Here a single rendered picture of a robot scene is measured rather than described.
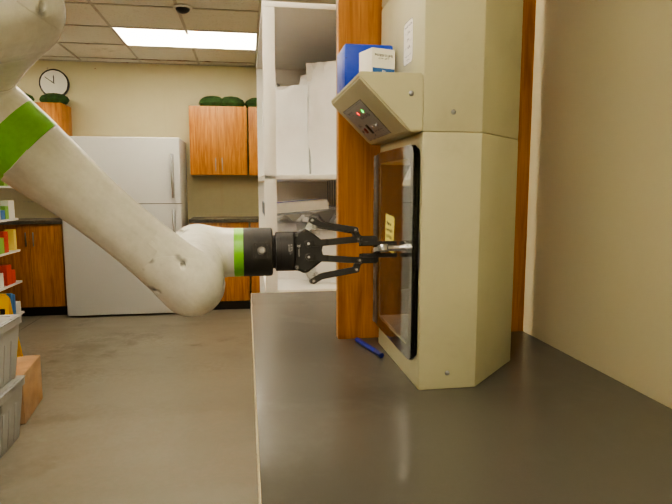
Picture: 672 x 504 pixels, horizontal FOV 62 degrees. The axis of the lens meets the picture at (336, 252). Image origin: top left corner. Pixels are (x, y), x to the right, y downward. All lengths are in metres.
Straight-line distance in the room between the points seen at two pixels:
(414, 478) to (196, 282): 0.43
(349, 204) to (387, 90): 0.42
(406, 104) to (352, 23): 0.44
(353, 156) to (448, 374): 0.57
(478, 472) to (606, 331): 0.59
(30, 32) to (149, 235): 0.31
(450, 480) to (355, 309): 0.69
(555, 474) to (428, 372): 0.33
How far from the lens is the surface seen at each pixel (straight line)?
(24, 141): 0.88
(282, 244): 1.04
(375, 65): 1.10
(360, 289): 1.38
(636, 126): 1.24
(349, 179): 1.35
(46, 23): 0.80
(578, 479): 0.84
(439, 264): 1.03
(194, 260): 0.92
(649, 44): 1.24
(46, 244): 6.32
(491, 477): 0.81
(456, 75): 1.05
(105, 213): 0.89
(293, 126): 2.38
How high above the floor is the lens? 1.31
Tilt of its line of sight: 7 degrees down
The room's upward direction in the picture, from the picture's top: straight up
